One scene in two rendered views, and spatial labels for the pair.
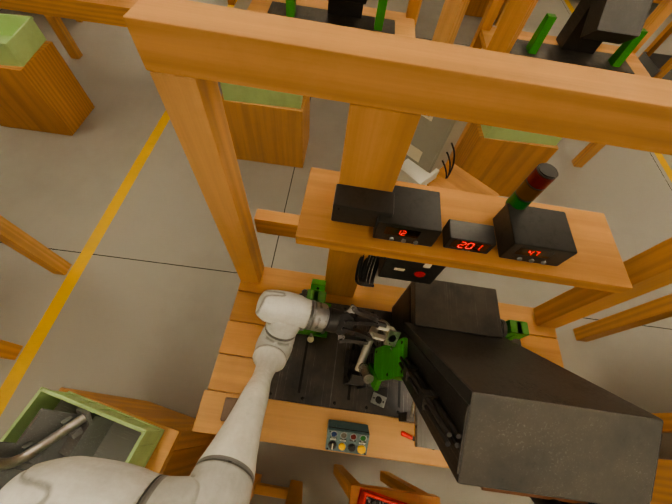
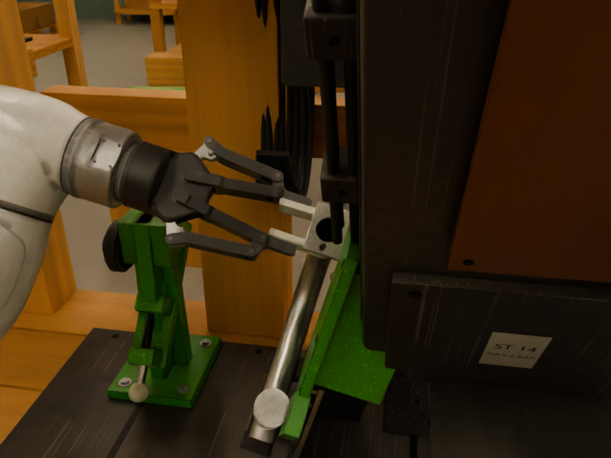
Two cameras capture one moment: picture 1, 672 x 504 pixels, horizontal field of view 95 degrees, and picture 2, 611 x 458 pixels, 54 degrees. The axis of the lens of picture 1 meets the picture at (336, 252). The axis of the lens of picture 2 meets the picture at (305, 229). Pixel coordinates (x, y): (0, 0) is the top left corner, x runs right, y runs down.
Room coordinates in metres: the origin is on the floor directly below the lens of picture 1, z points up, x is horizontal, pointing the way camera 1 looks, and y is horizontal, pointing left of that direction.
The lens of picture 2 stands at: (-0.27, -0.31, 1.53)
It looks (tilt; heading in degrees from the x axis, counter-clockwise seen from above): 27 degrees down; 11
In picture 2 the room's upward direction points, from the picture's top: straight up
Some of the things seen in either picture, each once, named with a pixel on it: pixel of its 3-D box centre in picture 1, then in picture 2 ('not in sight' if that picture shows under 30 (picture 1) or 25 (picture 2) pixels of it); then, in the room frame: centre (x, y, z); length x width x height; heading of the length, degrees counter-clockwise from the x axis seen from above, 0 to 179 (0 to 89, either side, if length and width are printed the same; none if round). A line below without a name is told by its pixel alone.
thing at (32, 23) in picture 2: not in sight; (11, 23); (7.67, 5.56, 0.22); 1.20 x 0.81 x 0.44; 6
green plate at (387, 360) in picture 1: (398, 362); (358, 317); (0.23, -0.27, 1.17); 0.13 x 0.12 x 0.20; 92
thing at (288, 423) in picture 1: (392, 438); not in sight; (0.01, -0.35, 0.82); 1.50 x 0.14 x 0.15; 92
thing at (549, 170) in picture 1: (542, 176); not in sight; (0.60, -0.45, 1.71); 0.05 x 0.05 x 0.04
